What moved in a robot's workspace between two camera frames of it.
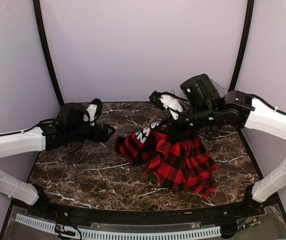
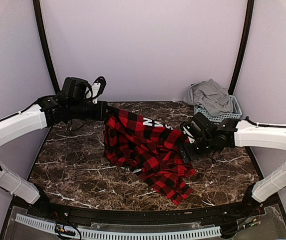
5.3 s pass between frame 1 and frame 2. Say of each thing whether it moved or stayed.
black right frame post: stayed
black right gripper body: moved
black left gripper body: moved
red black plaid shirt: moved
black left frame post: stayed
